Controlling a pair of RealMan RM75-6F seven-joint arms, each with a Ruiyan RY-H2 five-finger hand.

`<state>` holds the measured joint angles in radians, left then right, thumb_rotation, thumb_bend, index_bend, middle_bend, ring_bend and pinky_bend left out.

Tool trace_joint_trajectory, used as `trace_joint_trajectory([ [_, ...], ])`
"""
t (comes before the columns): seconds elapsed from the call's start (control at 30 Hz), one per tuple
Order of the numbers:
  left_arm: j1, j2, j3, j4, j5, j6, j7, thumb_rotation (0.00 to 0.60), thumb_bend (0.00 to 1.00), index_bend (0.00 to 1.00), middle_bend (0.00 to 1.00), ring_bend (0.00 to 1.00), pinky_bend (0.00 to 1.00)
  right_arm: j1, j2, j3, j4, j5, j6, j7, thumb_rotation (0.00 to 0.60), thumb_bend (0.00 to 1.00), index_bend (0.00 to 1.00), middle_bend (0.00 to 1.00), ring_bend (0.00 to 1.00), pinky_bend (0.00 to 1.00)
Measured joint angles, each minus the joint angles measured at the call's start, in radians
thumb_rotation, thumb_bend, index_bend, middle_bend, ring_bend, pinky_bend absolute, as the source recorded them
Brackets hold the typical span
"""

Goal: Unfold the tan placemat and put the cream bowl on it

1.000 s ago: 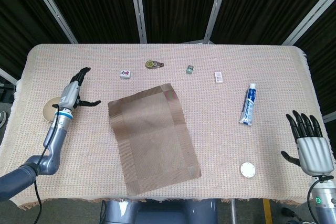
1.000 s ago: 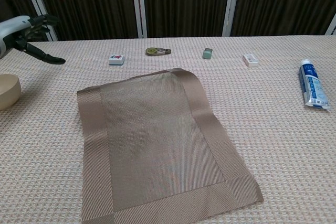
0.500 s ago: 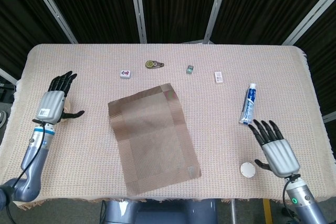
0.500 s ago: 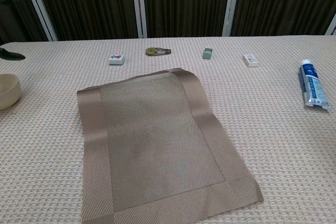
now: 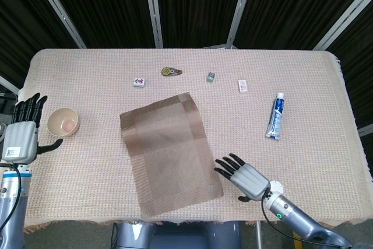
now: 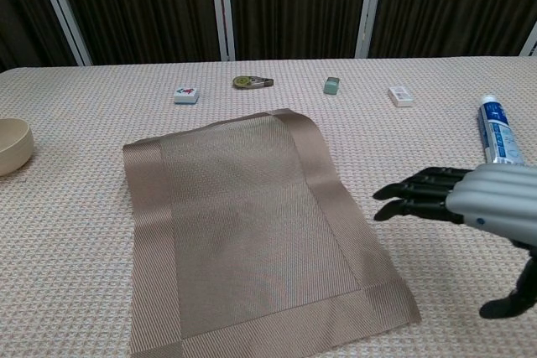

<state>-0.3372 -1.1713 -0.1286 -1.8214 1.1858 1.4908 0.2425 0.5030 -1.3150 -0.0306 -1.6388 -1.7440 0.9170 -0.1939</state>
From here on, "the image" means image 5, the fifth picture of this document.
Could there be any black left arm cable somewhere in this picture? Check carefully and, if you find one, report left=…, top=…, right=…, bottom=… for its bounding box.
left=0, top=164, right=23, bottom=232

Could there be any brown woven placemat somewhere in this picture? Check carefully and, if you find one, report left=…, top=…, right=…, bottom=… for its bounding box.
left=119, top=92, right=224, bottom=219

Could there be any pink beige bowl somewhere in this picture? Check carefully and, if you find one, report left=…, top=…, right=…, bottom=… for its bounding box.
left=47, top=107, right=80, bottom=137

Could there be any aluminium screen post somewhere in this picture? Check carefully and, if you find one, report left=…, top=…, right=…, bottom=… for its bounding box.
left=29, top=0, right=87, bottom=49
left=0, top=75, right=21, bottom=94
left=358, top=125, right=373, bottom=138
left=311, top=0, right=373, bottom=51
left=142, top=0, right=164, bottom=48
left=226, top=0, right=257, bottom=48

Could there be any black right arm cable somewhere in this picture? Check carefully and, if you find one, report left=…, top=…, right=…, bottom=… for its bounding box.
left=261, top=190, right=344, bottom=247

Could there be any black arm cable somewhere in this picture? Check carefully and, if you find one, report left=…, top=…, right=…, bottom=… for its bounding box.
left=0, top=164, right=23, bottom=232
left=261, top=190, right=344, bottom=247

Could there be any metal table leg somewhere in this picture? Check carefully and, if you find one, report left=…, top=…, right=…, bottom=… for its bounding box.
left=255, top=221, right=262, bottom=249

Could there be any blue-grey robot torso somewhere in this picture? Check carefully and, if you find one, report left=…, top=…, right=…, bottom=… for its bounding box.
left=112, top=221, right=242, bottom=249

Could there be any blue white toothpaste tube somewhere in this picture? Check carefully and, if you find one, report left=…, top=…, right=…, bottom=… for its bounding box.
left=265, top=92, right=286, bottom=141

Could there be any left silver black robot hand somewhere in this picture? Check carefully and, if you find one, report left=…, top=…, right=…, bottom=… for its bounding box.
left=1, top=93, right=64, bottom=164

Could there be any beige waffle-weave tablecloth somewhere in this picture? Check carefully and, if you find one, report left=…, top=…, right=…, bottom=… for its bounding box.
left=11, top=48, right=372, bottom=234

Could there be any black pleated curtain panel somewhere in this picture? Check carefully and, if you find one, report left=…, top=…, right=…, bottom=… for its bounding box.
left=326, top=0, right=373, bottom=130
left=154, top=0, right=248, bottom=49
left=40, top=0, right=155, bottom=49
left=0, top=0, right=82, bottom=86
left=234, top=0, right=373, bottom=50

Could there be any olive correction tape dispenser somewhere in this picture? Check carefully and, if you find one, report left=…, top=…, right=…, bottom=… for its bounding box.
left=161, top=67, right=183, bottom=78

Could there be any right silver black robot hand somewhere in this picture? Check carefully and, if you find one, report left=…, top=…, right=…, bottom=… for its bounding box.
left=213, top=153, right=271, bottom=203

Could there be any white round lid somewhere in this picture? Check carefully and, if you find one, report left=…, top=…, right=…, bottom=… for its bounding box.
left=269, top=180, right=284, bottom=194

